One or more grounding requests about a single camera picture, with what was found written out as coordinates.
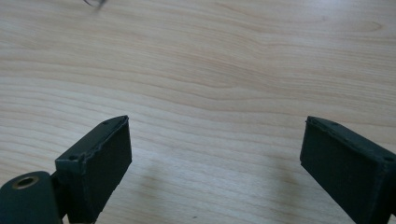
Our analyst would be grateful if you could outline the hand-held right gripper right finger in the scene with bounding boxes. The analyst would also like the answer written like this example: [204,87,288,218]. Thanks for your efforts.
[299,116,396,224]

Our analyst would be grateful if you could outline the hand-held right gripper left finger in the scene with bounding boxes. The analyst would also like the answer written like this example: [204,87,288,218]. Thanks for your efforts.
[54,115,133,224]

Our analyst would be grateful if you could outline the thin dark metal object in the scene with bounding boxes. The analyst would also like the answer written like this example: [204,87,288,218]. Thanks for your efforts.
[83,0,108,10]

